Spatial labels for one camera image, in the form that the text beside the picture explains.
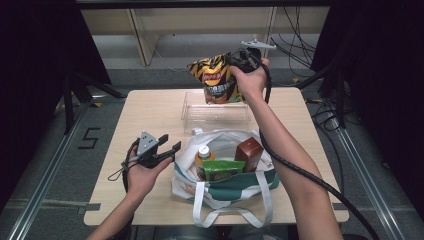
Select left hand-held gripper cable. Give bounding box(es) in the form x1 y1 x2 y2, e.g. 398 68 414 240
107 138 141 194

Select orange drink bottle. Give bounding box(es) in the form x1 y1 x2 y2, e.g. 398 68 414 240
194 144 216 181

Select person's left hand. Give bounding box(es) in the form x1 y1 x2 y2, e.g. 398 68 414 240
126 148 174 201

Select hand-held gripper cable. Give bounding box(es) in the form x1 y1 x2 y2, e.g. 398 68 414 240
258 61 381 240
107 138 141 194

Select metal floor rail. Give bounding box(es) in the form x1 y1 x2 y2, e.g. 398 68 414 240
6 99 98 240
328 113 408 240

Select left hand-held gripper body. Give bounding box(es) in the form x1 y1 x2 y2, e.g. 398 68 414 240
128 130 168 169

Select clear plastic container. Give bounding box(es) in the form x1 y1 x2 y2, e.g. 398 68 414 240
180 90 253 134

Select green snack packet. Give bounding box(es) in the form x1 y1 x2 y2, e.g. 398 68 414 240
201 159 247 183

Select yellow and black chips bag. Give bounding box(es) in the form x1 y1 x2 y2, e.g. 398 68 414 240
186 53 246 105

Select right hand-held gripper cable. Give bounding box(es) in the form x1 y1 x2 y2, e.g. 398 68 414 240
258 61 381 240

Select person's right hand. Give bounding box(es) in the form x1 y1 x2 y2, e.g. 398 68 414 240
229 58 271 103

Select beige desk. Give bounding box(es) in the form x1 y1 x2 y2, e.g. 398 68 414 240
79 5 331 67

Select black curtain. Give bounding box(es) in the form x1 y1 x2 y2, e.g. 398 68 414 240
309 0 424 211
0 0 113 214

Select black metal stand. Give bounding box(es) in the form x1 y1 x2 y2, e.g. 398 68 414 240
61 71 126 134
296 63 348 129

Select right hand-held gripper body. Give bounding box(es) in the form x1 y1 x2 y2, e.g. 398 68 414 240
238 39 278 74

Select black hanging cables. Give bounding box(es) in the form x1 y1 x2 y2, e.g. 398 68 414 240
269 6 321 88

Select white and green tote bag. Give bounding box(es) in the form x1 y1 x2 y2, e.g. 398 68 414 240
171 127 281 229

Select brown cookie box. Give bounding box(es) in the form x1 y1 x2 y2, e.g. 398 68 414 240
234 136 265 174

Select black floor cables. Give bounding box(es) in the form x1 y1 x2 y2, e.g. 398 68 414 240
306 96 341 133

